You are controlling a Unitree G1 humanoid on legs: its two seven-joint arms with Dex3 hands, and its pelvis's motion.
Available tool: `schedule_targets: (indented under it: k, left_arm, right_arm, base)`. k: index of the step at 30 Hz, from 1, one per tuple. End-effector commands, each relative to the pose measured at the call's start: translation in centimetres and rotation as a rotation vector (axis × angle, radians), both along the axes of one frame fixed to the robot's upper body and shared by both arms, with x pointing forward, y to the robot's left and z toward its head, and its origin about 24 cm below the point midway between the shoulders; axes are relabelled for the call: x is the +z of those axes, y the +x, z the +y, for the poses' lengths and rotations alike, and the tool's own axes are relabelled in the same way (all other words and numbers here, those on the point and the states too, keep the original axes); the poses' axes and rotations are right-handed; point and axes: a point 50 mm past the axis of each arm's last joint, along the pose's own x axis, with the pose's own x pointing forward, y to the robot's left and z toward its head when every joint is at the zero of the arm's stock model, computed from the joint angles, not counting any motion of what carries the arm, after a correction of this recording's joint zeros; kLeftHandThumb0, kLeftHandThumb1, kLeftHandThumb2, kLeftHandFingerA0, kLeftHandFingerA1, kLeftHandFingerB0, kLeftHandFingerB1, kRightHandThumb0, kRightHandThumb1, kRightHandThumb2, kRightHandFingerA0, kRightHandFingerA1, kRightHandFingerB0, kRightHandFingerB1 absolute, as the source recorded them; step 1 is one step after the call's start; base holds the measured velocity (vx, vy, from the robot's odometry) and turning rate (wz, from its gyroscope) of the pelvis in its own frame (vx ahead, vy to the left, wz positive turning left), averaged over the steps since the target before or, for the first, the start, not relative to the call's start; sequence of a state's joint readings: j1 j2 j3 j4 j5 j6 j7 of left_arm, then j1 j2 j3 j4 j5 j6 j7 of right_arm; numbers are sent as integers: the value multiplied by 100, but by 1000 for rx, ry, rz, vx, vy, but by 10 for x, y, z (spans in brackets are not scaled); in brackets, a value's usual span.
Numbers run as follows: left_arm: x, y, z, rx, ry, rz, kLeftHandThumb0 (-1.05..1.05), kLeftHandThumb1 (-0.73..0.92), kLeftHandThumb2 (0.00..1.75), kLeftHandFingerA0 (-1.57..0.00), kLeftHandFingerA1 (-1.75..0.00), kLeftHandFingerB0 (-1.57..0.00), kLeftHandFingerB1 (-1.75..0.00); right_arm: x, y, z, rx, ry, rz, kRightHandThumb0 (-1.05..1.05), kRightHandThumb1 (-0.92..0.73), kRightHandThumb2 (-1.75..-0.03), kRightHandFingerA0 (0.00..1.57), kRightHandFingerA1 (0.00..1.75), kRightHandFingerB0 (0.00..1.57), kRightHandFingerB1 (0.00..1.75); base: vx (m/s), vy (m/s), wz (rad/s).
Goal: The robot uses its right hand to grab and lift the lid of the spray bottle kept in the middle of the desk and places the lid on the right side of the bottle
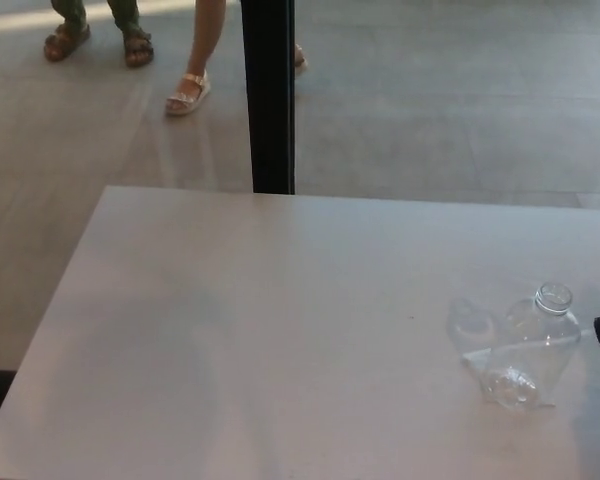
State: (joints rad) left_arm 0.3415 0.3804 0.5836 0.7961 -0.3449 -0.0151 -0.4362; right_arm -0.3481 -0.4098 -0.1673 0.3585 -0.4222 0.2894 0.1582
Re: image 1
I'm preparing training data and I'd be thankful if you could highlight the clear plastic spray bottle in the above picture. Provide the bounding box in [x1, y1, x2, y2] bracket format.
[461, 281, 583, 408]

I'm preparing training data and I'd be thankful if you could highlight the bare lower leg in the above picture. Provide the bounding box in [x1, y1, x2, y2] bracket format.
[186, 0, 232, 82]

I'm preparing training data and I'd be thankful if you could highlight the green trouser leg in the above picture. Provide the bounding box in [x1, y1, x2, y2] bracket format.
[49, 0, 89, 33]
[105, 0, 142, 39]

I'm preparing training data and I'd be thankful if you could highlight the black vertical window post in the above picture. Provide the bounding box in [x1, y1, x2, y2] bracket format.
[239, 0, 298, 196]

